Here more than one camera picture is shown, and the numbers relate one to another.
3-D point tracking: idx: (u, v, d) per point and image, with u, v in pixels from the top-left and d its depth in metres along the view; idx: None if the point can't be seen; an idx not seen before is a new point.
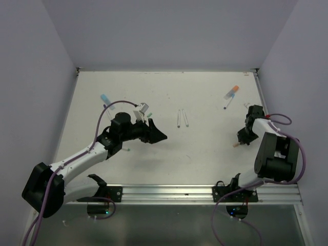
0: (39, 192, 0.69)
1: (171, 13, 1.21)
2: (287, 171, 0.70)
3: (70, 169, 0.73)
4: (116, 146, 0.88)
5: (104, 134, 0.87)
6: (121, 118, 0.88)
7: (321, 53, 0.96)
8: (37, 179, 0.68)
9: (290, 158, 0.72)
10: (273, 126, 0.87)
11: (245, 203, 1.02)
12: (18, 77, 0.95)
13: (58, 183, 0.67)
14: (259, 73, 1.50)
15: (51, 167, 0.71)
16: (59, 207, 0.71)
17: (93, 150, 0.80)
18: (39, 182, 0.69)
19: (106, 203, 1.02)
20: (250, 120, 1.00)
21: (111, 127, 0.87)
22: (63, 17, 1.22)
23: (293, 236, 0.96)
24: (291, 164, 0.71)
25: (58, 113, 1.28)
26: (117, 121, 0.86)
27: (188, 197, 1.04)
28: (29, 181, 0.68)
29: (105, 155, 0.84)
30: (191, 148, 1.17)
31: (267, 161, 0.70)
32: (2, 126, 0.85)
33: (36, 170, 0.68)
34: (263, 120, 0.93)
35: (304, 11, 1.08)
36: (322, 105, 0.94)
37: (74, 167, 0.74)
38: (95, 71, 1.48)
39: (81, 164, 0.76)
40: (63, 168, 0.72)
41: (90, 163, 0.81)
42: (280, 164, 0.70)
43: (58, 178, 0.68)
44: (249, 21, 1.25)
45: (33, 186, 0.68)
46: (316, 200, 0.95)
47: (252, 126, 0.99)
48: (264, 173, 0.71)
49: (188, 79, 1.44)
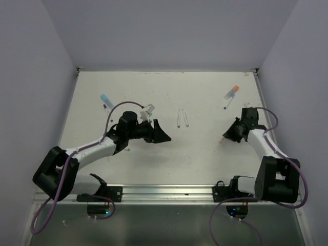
0: (52, 176, 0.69)
1: (171, 13, 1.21)
2: (288, 197, 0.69)
3: (84, 155, 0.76)
4: (123, 142, 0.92)
5: (111, 131, 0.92)
6: (129, 117, 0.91)
7: (321, 53, 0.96)
8: (52, 161, 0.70)
9: (292, 182, 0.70)
10: (269, 142, 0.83)
11: (245, 203, 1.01)
12: (18, 77, 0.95)
13: (73, 164, 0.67)
14: (259, 73, 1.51)
15: (66, 151, 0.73)
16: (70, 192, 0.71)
17: (104, 143, 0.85)
18: (53, 165, 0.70)
19: (106, 203, 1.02)
20: (245, 129, 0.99)
21: (119, 125, 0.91)
22: (63, 16, 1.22)
23: (293, 236, 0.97)
24: (292, 188, 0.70)
25: (58, 113, 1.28)
26: (124, 119, 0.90)
27: (188, 197, 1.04)
28: (45, 162, 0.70)
29: (112, 150, 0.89)
30: (191, 148, 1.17)
31: (268, 189, 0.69)
32: (2, 126, 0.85)
33: (51, 152, 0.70)
34: (259, 135, 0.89)
35: (305, 10, 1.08)
36: (322, 105, 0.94)
37: (87, 154, 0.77)
38: (95, 71, 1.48)
39: (93, 152, 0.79)
40: (77, 152, 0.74)
41: (99, 155, 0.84)
42: (281, 189, 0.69)
43: (73, 160, 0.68)
44: (249, 21, 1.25)
45: (48, 168, 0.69)
46: (316, 200, 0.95)
47: (248, 138, 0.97)
48: (265, 199, 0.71)
49: (188, 79, 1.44)
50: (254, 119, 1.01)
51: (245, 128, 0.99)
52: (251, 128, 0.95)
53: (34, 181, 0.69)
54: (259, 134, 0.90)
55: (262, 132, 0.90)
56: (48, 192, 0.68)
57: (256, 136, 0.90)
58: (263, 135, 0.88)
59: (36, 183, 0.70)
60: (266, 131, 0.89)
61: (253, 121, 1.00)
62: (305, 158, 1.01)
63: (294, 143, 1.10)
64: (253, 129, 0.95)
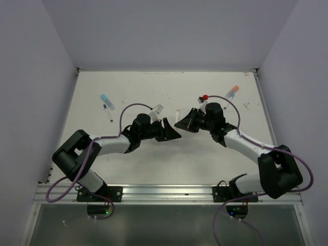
0: (72, 157, 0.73)
1: (171, 13, 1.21)
2: (294, 182, 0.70)
3: (103, 142, 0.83)
4: (135, 143, 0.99)
5: (125, 132, 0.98)
6: (142, 119, 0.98)
7: (321, 53, 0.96)
8: (76, 141, 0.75)
9: (291, 166, 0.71)
10: (250, 140, 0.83)
11: (245, 203, 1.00)
12: (18, 77, 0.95)
13: (96, 147, 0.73)
14: (259, 73, 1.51)
15: (89, 136, 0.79)
16: (85, 175, 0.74)
17: (120, 138, 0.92)
18: (75, 146, 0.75)
19: (106, 203, 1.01)
20: (219, 137, 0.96)
21: (133, 126, 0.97)
22: (63, 17, 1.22)
23: (293, 236, 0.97)
24: (295, 172, 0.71)
25: (58, 113, 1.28)
26: (138, 122, 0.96)
27: (188, 197, 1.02)
28: (70, 140, 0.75)
29: (124, 148, 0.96)
30: (190, 148, 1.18)
31: (278, 184, 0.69)
32: (3, 125, 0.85)
33: (77, 135, 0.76)
34: (236, 137, 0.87)
35: (305, 10, 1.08)
36: (321, 105, 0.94)
37: (106, 143, 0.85)
38: (95, 71, 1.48)
39: (111, 143, 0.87)
40: (99, 139, 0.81)
41: (114, 148, 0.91)
42: (287, 178, 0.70)
43: (96, 144, 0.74)
44: (249, 20, 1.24)
45: (70, 147, 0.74)
46: (316, 200, 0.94)
47: (225, 143, 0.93)
48: (280, 195, 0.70)
49: (188, 79, 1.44)
50: (222, 118, 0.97)
51: (219, 135, 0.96)
52: (225, 134, 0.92)
53: (53, 158, 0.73)
54: (236, 136, 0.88)
55: (237, 132, 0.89)
56: (65, 171, 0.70)
57: (233, 139, 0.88)
58: (240, 135, 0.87)
59: (55, 161, 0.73)
60: (238, 129, 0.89)
61: (221, 122, 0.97)
62: (305, 158, 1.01)
63: (295, 143, 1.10)
64: (226, 134, 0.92)
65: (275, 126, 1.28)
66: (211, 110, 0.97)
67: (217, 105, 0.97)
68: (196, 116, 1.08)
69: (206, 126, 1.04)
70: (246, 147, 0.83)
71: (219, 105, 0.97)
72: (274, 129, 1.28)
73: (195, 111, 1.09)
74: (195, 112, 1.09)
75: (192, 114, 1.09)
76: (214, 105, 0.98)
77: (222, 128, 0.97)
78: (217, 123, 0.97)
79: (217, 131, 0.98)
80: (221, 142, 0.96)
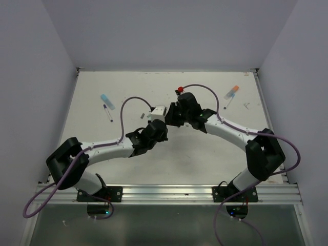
0: (61, 164, 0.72)
1: (171, 13, 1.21)
2: (279, 162, 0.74)
3: (97, 152, 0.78)
4: (142, 148, 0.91)
5: (135, 134, 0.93)
6: (158, 124, 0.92)
7: (320, 52, 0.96)
8: (66, 151, 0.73)
9: (275, 148, 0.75)
10: (233, 126, 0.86)
11: (245, 203, 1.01)
12: (17, 77, 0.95)
13: (84, 161, 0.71)
14: (259, 72, 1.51)
15: (81, 145, 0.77)
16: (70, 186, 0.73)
17: (121, 144, 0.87)
18: (65, 155, 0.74)
19: (106, 203, 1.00)
20: (198, 124, 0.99)
21: (146, 129, 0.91)
22: (64, 16, 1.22)
23: (293, 237, 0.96)
24: (279, 154, 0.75)
25: (59, 113, 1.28)
26: (153, 126, 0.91)
27: (188, 197, 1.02)
28: (60, 150, 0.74)
29: (128, 152, 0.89)
30: (191, 148, 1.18)
31: (266, 167, 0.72)
32: (3, 125, 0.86)
33: (68, 143, 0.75)
34: (218, 124, 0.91)
35: (305, 10, 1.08)
36: (321, 104, 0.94)
37: (101, 152, 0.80)
38: (95, 71, 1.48)
39: (107, 151, 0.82)
40: (91, 148, 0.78)
41: (114, 155, 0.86)
42: (272, 160, 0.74)
43: (84, 157, 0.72)
44: (249, 20, 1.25)
45: (60, 156, 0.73)
46: (315, 200, 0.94)
47: (207, 129, 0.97)
48: (268, 177, 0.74)
49: (188, 79, 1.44)
50: (196, 106, 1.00)
51: (198, 122, 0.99)
52: (204, 120, 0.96)
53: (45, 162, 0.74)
54: (217, 123, 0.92)
55: (218, 120, 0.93)
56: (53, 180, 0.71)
57: (216, 125, 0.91)
58: (221, 121, 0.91)
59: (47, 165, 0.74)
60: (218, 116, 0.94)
61: (197, 110, 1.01)
62: (305, 158, 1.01)
63: (294, 142, 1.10)
64: (206, 120, 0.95)
65: (275, 126, 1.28)
66: (184, 101, 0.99)
67: (188, 94, 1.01)
68: (175, 109, 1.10)
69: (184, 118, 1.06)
70: (229, 133, 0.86)
71: (190, 94, 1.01)
72: (274, 129, 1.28)
73: (172, 106, 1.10)
74: (173, 106, 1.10)
75: (171, 108, 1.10)
76: (186, 95, 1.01)
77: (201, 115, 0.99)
78: (192, 111, 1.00)
79: (195, 118, 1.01)
80: (202, 128, 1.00)
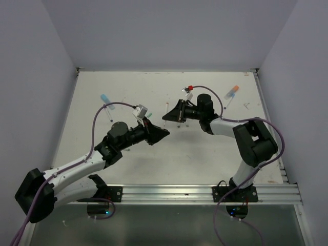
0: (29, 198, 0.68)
1: (171, 13, 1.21)
2: (269, 147, 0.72)
3: (63, 178, 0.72)
4: (114, 156, 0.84)
5: (103, 143, 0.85)
6: (117, 129, 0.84)
7: (320, 53, 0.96)
8: (28, 185, 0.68)
9: (264, 134, 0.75)
10: (229, 120, 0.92)
11: (245, 203, 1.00)
12: (18, 77, 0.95)
13: (48, 192, 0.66)
14: (259, 73, 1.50)
15: (44, 175, 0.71)
16: (44, 214, 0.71)
17: (89, 160, 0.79)
18: (32, 187, 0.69)
19: (106, 203, 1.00)
20: (207, 127, 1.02)
21: (109, 138, 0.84)
22: (64, 16, 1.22)
23: (293, 237, 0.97)
24: (269, 139, 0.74)
25: (58, 113, 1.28)
26: (113, 134, 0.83)
27: (188, 197, 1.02)
28: (23, 185, 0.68)
29: (101, 166, 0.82)
30: (191, 149, 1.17)
31: (252, 149, 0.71)
32: (3, 125, 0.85)
33: (28, 176, 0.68)
34: (220, 122, 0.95)
35: (305, 10, 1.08)
36: (321, 104, 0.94)
37: (68, 177, 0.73)
38: (95, 71, 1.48)
39: (76, 173, 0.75)
40: (56, 176, 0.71)
41: (84, 173, 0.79)
42: (261, 144, 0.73)
43: (47, 188, 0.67)
44: (248, 20, 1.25)
45: (24, 191, 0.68)
46: (315, 201, 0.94)
47: (212, 130, 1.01)
48: (258, 161, 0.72)
49: (188, 79, 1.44)
50: (211, 110, 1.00)
51: (206, 125, 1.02)
52: (211, 122, 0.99)
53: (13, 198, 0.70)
54: (219, 121, 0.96)
55: (220, 119, 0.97)
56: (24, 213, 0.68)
57: (218, 123, 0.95)
58: (222, 119, 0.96)
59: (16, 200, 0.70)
60: (221, 117, 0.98)
61: (210, 114, 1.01)
62: (306, 158, 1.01)
63: (294, 143, 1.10)
64: (213, 121, 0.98)
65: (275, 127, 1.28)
66: (202, 103, 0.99)
67: (207, 97, 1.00)
68: (185, 107, 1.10)
69: (198, 116, 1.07)
70: (227, 128, 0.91)
71: (209, 97, 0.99)
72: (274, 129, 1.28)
73: (183, 103, 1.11)
74: (183, 104, 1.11)
75: (181, 105, 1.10)
76: (205, 97, 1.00)
77: (210, 119, 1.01)
78: (207, 114, 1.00)
79: (205, 121, 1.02)
80: (209, 131, 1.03)
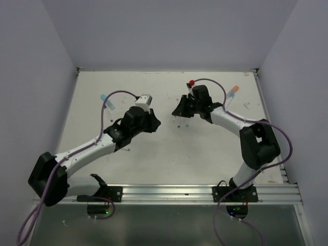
0: (42, 182, 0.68)
1: (171, 13, 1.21)
2: (272, 153, 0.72)
3: (75, 161, 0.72)
4: (125, 139, 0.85)
5: (114, 127, 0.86)
6: (134, 111, 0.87)
7: (320, 52, 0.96)
8: (41, 168, 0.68)
9: (270, 138, 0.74)
10: (234, 115, 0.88)
11: (245, 203, 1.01)
12: (18, 76, 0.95)
13: (61, 174, 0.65)
14: (259, 72, 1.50)
15: (56, 158, 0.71)
16: (59, 199, 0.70)
17: (100, 143, 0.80)
18: (44, 170, 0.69)
19: (107, 203, 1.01)
20: (205, 114, 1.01)
21: (123, 120, 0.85)
22: (64, 16, 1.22)
23: (294, 237, 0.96)
24: (274, 144, 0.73)
25: (59, 113, 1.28)
26: (129, 114, 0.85)
27: (188, 197, 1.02)
28: (36, 169, 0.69)
29: (111, 148, 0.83)
30: (191, 148, 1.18)
31: (257, 154, 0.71)
32: (3, 125, 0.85)
33: (41, 160, 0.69)
34: (221, 114, 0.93)
35: (304, 10, 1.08)
36: (321, 104, 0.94)
37: (79, 159, 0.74)
38: (95, 71, 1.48)
39: (86, 156, 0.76)
40: (67, 159, 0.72)
41: (95, 156, 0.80)
42: (266, 149, 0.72)
43: (60, 170, 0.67)
44: (248, 20, 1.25)
45: (38, 174, 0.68)
46: (315, 201, 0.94)
47: (212, 120, 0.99)
48: (260, 165, 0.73)
49: (188, 79, 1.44)
50: (207, 98, 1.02)
51: (206, 113, 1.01)
52: (211, 110, 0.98)
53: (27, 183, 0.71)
54: (221, 112, 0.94)
55: (222, 110, 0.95)
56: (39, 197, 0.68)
57: (219, 115, 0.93)
58: (225, 111, 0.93)
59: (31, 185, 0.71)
60: (224, 106, 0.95)
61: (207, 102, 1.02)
62: (306, 158, 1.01)
63: (294, 142, 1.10)
64: (212, 110, 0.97)
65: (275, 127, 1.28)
66: (196, 91, 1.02)
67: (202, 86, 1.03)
68: (186, 101, 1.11)
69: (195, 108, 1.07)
70: (230, 123, 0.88)
71: (204, 86, 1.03)
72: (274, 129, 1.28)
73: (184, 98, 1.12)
74: (184, 99, 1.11)
75: (183, 101, 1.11)
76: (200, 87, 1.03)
77: (209, 106, 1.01)
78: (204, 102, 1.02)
79: (204, 109, 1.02)
80: (208, 119, 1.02)
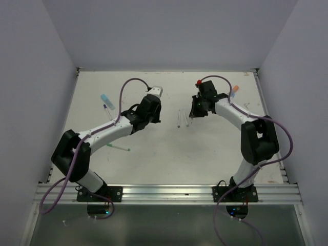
0: (66, 158, 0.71)
1: (171, 13, 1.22)
2: (271, 150, 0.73)
3: (97, 138, 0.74)
4: (140, 123, 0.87)
5: (130, 110, 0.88)
6: (151, 98, 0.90)
7: (320, 53, 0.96)
8: (66, 145, 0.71)
9: (270, 135, 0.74)
10: (239, 108, 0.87)
11: (245, 203, 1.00)
12: (18, 77, 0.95)
13: (86, 149, 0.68)
14: (259, 72, 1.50)
15: (79, 135, 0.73)
16: (81, 176, 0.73)
17: (119, 124, 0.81)
18: (67, 147, 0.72)
19: (106, 203, 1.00)
20: (210, 103, 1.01)
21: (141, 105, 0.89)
22: (64, 16, 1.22)
23: (293, 237, 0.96)
24: (273, 142, 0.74)
25: (59, 113, 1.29)
26: (148, 100, 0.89)
27: (188, 197, 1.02)
28: (60, 145, 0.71)
29: (129, 130, 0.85)
30: (191, 148, 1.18)
31: (255, 150, 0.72)
32: (3, 125, 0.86)
33: (65, 136, 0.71)
34: (226, 105, 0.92)
35: (304, 10, 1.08)
36: (321, 104, 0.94)
37: (100, 137, 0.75)
38: (95, 71, 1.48)
39: (106, 136, 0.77)
40: (90, 136, 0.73)
41: (114, 137, 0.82)
42: (265, 146, 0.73)
43: (85, 145, 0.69)
44: (248, 20, 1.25)
45: (62, 150, 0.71)
46: (315, 201, 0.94)
47: (216, 109, 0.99)
48: (257, 161, 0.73)
49: (188, 79, 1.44)
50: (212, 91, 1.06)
51: (210, 102, 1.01)
52: (216, 101, 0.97)
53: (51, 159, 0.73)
54: (225, 104, 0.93)
55: (227, 102, 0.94)
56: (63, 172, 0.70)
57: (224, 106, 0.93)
58: (229, 103, 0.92)
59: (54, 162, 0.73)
60: (229, 99, 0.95)
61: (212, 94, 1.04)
62: (306, 158, 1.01)
63: (294, 142, 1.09)
64: (218, 101, 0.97)
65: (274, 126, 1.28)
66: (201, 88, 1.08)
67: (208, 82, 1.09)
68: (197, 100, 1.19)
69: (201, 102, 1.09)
70: (234, 116, 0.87)
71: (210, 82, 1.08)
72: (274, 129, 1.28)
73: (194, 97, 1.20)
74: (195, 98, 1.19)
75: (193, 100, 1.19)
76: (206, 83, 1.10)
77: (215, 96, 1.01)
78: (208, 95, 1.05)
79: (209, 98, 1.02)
80: (212, 109, 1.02)
